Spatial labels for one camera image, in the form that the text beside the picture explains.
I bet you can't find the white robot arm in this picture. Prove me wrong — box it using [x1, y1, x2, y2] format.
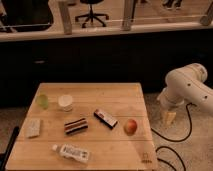
[157, 63, 213, 126]

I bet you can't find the wooden table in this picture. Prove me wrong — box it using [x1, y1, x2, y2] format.
[6, 83, 158, 171]

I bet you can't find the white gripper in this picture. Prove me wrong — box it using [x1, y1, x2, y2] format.
[157, 93, 180, 126]

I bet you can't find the striped brown white box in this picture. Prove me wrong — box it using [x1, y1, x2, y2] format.
[64, 118, 88, 135]

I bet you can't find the white paper cup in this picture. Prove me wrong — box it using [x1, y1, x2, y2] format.
[58, 94, 73, 112]

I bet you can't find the beige sponge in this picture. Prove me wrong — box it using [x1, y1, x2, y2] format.
[26, 118, 41, 138]

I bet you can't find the black red white box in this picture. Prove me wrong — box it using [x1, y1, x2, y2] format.
[94, 109, 118, 129]

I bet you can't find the black office chair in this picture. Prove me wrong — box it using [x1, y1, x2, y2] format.
[75, 0, 109, 28]

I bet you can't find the black floor cable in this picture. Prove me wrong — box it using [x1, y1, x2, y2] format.
[150, 103, 196, 171]

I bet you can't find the green plastic cup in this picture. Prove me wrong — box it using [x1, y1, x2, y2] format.
[36, 94, 49, 109]

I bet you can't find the red yellow apple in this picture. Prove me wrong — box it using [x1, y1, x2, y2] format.
[124, 119, 137, 135]

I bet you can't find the clear plastic bottle white label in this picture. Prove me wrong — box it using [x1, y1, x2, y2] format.
[52, 144, 90, 163]

